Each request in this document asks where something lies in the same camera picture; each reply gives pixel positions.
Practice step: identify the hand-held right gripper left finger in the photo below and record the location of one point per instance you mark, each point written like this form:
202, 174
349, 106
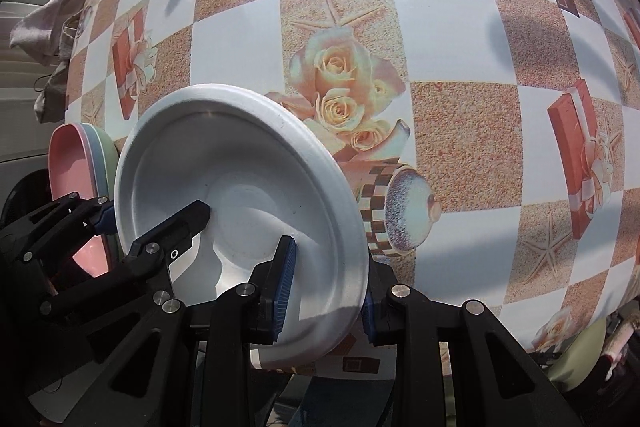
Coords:
285, 279

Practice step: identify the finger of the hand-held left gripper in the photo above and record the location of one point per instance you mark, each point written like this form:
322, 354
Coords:
180, 227
103, 217

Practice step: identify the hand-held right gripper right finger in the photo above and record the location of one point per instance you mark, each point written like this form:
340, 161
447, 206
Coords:
368, 314

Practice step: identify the light green plate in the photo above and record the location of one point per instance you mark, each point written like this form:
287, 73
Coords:
107, 157

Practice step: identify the pink plate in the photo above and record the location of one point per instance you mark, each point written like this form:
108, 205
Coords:
70, 167

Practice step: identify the large white bowl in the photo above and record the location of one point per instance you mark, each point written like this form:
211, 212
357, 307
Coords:
240, 167

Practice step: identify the grey cloth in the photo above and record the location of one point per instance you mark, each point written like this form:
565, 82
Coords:
47, 42

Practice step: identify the pale green stool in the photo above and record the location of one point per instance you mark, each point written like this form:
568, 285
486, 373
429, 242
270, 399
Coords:
580, 352

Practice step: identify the printed checkered tablecloth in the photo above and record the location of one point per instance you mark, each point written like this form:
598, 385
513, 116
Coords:
450, 57

